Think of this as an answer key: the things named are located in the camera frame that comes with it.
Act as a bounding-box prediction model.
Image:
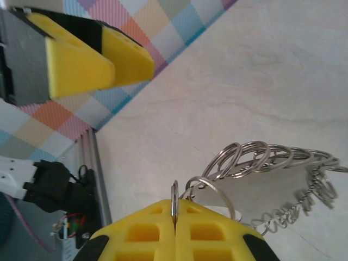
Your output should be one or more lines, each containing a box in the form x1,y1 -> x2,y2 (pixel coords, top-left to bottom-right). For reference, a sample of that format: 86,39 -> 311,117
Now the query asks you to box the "small circuit board with wires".
51,213 -> 90,241

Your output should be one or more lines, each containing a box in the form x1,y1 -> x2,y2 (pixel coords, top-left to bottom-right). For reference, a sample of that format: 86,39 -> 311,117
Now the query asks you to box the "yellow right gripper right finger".
175,199 -> 281,261

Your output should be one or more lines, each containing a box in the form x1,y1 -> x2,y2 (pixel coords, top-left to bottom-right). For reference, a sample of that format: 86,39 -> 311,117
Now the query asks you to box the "silver key ring chain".
170,140 -> 348,237

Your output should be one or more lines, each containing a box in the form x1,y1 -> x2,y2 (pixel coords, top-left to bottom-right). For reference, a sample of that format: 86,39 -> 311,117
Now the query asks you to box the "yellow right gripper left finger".
72,199 -> 177,261

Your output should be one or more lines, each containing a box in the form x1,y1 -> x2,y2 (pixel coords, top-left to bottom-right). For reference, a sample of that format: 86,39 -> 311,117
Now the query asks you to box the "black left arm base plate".
77,164 -> 99,250

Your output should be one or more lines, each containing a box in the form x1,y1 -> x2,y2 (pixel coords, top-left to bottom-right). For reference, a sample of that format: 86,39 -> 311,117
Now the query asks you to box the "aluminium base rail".
72,129 -> 113,261

